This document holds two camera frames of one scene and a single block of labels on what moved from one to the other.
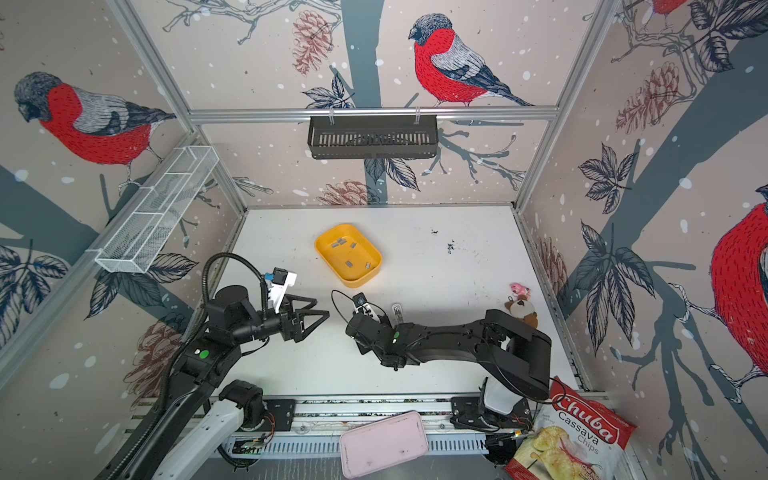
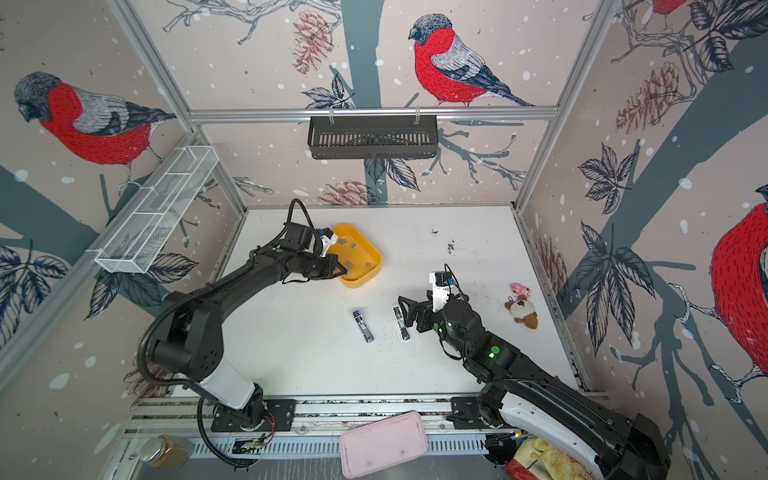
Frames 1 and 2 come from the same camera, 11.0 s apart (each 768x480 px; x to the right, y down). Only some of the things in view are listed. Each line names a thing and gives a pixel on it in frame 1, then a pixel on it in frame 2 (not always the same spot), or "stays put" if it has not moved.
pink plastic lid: (382, 444) stays put
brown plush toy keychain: (519, 306) stays put
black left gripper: (294, 329) -> (331, 260)
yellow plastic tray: (350, 254) stays put
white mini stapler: (397, 309) stays put
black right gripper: (361, 345) -> (427, 309)
